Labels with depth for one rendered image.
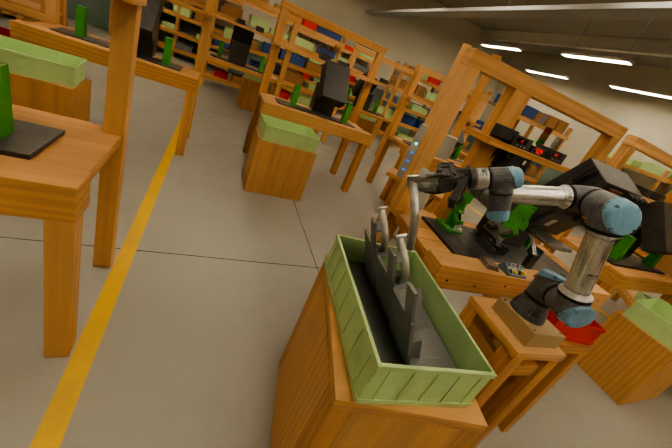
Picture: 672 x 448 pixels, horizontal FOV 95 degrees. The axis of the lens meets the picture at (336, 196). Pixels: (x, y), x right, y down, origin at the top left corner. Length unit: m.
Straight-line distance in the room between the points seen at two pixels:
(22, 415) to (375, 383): 1.40
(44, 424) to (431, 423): 1.45
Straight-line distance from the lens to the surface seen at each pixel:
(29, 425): 1.87
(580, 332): 2.11
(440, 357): 1.27
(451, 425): 1.25
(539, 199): 1.41
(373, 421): 1.15
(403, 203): 2.15
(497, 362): 1.67
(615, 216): 1.38
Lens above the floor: 1.61
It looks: 22 degrees down
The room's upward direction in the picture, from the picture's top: 23 degrees clockwise
